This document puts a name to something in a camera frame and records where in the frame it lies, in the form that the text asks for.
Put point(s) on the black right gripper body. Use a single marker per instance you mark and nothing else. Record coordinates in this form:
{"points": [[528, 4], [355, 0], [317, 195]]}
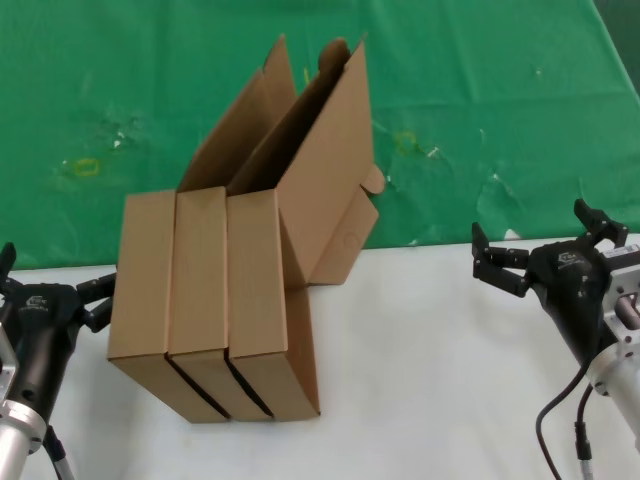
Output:
{"points": [[575, 290]]}

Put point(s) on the silver right wrist mount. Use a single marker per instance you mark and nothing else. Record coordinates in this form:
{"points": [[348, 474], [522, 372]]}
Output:
{"points": [[625, 275]]}

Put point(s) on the silver wrist mount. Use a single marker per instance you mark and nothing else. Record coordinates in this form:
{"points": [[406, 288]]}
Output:
{"points": [[625, 275], [6, 360]]}

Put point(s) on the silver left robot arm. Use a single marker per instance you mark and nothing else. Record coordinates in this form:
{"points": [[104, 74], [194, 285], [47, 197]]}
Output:
{"points": [[17, 435]]}

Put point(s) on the green table cloth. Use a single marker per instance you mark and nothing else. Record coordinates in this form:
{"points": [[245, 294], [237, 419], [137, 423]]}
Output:
{"points": [[100, 75]]}

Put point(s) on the closed-side cardboard box, plain lid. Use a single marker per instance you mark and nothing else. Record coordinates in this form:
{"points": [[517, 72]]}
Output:
{"points": [[142, 280]]}

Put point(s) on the cardboard mailer box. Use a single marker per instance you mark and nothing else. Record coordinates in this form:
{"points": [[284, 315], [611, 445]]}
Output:
{"points": [[257, 280]]}

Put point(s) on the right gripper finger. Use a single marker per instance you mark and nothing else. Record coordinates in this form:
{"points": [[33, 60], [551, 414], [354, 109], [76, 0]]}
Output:
{"points": [[500, 265], [602, 225]]}

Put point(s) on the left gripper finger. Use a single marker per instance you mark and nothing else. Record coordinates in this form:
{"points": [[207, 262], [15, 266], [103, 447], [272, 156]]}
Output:
{"points": [[100, 300], [6, 262]]}

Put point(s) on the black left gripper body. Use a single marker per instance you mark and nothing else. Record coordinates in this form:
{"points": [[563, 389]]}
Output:
{"points": [[42, 325]]}

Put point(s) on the cardboard box, rounded lid ear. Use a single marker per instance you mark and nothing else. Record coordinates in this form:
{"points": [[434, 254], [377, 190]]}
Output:
{"points": [[197, 275]]}

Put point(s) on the silver left wrist mount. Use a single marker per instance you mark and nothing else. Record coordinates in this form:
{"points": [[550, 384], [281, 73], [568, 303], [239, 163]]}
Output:
{"points": [[6, 360]]}

